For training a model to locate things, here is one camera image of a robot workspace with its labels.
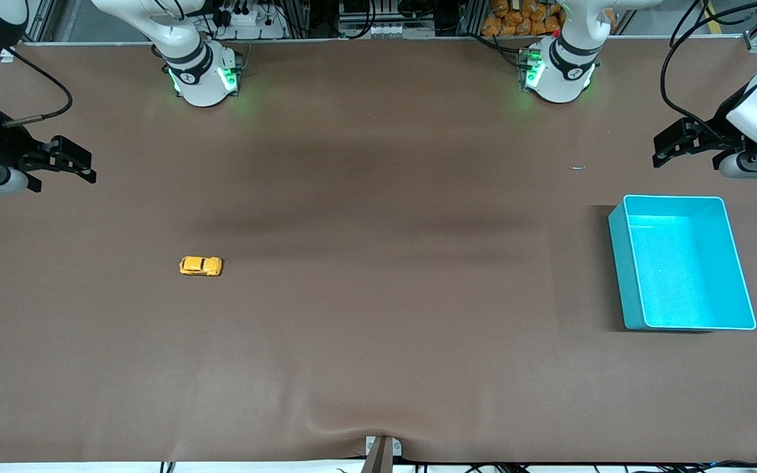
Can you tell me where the yellow beetle toy car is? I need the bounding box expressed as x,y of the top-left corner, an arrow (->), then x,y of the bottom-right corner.
179,256 -> 224,277

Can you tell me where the teal plastic bin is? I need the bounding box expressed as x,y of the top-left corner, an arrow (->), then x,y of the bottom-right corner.
608,194 -> 757,331

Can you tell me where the orange packets pile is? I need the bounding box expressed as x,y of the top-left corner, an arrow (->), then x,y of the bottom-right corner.
482,0 -> 566,37

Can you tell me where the white power strip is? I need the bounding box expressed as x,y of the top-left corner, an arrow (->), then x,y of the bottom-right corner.
211,0 -> 289,40

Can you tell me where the brown table mat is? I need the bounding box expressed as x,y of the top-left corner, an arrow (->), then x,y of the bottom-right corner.
0,36 -> 757,464

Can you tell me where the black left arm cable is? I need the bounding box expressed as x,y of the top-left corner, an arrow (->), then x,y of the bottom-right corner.
660,0 -> 757,146

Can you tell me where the grey table clamp bracket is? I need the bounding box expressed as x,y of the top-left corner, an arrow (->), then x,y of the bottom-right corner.
360,435 -> 404,473

